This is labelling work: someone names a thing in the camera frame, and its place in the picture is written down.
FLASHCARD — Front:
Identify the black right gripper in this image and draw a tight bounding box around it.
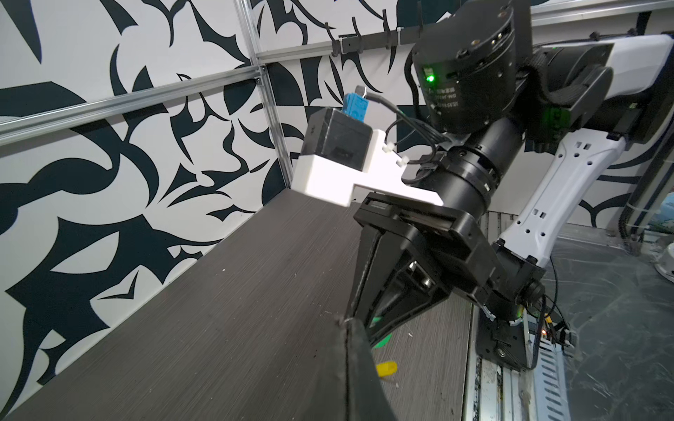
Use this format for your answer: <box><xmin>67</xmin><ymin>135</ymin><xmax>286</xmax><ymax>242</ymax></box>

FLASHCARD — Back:
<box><xmin>346</xmin><ymin>193</ymin><xmax>500</xmax><ymax>345</ymax></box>

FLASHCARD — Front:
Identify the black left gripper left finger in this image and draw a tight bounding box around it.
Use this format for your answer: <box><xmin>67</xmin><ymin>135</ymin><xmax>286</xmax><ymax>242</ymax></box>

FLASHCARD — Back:
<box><xmin>262</xmin><ymin>318</ymin><xmax>351</xmax><ymax>421</ymax></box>

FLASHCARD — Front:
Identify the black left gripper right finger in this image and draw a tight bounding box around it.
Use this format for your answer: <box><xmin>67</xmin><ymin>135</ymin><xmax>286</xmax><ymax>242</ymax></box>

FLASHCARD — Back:
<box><xmin>347</xmin><ymin>319</ymin><xmax>395</xmax><ymax>421</ymax></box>

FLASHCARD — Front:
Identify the yellow capped key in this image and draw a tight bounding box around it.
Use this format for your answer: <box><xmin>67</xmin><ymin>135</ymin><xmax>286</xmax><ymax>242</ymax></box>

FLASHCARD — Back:
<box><xmin>376</xmin><ymin>361</ymin><xmax>398</xmax><ymax>378</ymax></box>

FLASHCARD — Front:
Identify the green capped key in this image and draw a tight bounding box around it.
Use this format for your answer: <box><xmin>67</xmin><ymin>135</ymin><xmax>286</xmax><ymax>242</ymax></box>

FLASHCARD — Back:
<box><xmin>371</xmin><ymin>317</ymin><xmax>392</xmax><ymax>349</ymax></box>

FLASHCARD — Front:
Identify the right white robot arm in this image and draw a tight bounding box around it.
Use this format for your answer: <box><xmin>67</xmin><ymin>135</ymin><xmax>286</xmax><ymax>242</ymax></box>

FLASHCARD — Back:
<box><xmin>347</xmin><ymin>1</ymin><xmax>673</xmax><ymax>344</ymax></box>

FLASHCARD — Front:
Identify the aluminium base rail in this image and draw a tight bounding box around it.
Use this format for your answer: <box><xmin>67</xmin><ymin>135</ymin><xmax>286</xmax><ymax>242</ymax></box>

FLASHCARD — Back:
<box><xmin>462</xmin><ymin>209</ymin><xmax>538</xmax><ymax>421</ymax></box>

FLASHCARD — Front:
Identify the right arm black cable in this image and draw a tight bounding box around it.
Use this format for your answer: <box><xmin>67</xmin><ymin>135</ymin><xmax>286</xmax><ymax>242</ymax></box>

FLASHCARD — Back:
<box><xmin>362</xmin><ymin>88</ymin><xmax>454</xmax><ymax>185</ymax></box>

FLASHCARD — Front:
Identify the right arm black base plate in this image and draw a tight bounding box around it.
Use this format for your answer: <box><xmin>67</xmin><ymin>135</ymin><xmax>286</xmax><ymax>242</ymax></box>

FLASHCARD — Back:
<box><xmin>476</xmin><ymin>312</ymin><xmax>531</xmax><ymax>372</ymax></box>

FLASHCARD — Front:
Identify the white slotted cable duct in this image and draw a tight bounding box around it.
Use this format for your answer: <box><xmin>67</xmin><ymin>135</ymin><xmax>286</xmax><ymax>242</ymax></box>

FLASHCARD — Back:
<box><xmin>534</xmin><ymin>339</ymin><xmax>570</xmax><ymax>421</ymax></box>

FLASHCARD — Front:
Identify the right aluminium corner post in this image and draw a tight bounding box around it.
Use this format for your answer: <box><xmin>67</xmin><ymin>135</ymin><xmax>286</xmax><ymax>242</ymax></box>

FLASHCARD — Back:
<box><xmin>234</xmin><ymin>0</ymin><xmax>293</xmax><ymax>188</ymax></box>

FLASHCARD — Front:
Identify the grey wall hook rack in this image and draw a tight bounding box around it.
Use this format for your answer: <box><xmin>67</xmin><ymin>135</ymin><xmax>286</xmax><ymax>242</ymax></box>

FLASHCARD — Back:
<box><xmin>318</xmin><ymin>2</ymin><xmax>454</xmax><ymax>57</ymax></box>

